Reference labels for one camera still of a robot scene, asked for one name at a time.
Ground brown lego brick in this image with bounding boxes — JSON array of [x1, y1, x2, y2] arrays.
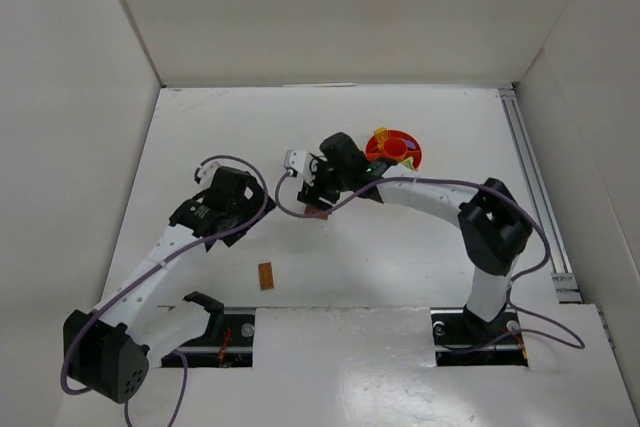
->
[[258, 262, 275, 291]]

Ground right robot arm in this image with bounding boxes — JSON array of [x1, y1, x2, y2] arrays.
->
[[286, 132, 532, 324]]

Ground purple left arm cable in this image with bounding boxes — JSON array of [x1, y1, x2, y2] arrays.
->
[[59, 154, 271, 427]]

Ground brown lego plate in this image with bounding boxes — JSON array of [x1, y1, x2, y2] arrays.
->
[[304, 206, 329, 220]]

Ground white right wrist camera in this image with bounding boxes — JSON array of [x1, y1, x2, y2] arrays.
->
[[284, 150, 317, 186]]

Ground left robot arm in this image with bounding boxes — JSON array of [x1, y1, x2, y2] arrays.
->
[[61, 166, 275, 404]]

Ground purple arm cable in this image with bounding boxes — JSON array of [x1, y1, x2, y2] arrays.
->
[[59, 154, 271, 427], [274, 169, 585, 351]]

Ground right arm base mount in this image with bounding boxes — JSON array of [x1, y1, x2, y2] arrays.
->
[[431, 309, 528, 367]]

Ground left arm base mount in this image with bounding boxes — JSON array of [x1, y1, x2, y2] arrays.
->
[[161, 292, 256, 369]]

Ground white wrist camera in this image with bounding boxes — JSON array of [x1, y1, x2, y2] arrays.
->
[[284, 150, 317, 186], [194, 161, 221, 188]]

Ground yellow lego brick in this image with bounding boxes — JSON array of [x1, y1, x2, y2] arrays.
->
[[374, 128, 390, 145]]

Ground orange round divided container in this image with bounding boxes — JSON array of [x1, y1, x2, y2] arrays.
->
[[365, 129, 423, 171]]

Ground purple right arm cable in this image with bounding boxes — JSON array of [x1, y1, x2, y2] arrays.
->
[[274, 169, 585, 351]]

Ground light green lego brick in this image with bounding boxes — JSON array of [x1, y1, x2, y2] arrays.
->
[[401, 157, 415, 171]]

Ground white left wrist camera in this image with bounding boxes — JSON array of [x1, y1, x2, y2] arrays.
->
[[194, 161, 221, 188]]

